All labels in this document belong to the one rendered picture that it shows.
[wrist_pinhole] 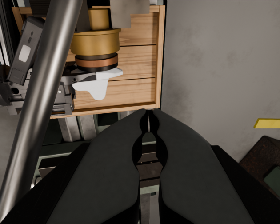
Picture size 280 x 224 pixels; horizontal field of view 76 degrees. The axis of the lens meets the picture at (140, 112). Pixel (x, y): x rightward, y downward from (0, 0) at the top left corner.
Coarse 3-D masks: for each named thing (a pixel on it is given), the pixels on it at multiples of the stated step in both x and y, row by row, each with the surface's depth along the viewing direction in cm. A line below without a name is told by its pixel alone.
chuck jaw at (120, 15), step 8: (112, 0) 27; (120, 0) 27; (128, 0) 27; (136, 0) 27; (144, 0) 27; (112, 8) 27; (120, 8) 27; (128, 8) 27; (136, 8) 28; (144, 8) 28; (112, 16) 28; (120, 16) 28; (128, 16) 28; (112, 24) 28; (120, 24) 28; (128, 24) 29
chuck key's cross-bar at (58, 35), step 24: (72, 0) 7; (48, 24) 7; (72, 24) 8; (48, 48) 7; (48, 72) 8; (48, 96) 8; (24, 120) 8; (48, 120) 8; (24, 144) 8; (24, 168) 8; (0, 192) 8; (24, 192) 8; (0, 216) 8
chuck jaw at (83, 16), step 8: (32, 0) 21; (40, 0) 21; (48, 0) 20; (32, 8) 22; (40, 8) 21; (40, 16) 22; (80, 16) 24; (88, 16) 26; (80, 24) 25; (88, 24) 26
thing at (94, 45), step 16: (96, 16) 27; (80, 32) 26; (96, 32) 26; (112, 32) 28; (80, 48) 28; (96, 48) 28; (112, 48) 29; (80, 64) 30; (96, 64) 29; (112, 64) 31
